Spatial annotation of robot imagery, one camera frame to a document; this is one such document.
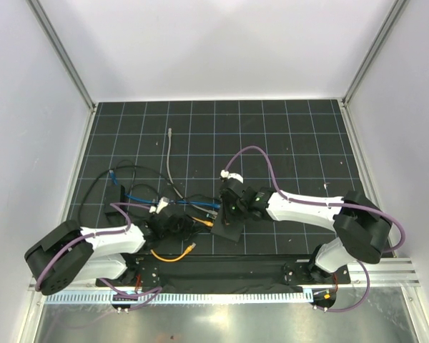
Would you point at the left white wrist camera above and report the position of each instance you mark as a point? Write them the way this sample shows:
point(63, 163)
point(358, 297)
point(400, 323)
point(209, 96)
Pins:
point(158, 207)

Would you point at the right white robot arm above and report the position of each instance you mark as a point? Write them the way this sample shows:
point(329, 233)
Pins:
point(362, 229)

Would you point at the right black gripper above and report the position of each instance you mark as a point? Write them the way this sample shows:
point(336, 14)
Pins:
point(227, 201)

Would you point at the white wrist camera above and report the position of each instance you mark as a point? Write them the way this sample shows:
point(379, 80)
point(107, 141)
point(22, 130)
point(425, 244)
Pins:
point(158, 207)
point(225, 175)

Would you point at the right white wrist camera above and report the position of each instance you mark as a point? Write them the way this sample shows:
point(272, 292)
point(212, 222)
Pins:
point(225, 175)

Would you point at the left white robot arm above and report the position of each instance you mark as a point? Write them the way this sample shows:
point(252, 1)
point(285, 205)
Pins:
point(73, 253)

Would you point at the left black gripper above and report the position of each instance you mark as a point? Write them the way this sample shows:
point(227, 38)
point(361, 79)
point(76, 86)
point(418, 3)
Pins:
point(190, 225)

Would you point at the black grid mat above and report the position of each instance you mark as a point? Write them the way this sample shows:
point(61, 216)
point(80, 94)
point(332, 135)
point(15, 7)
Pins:
point(166, 148)

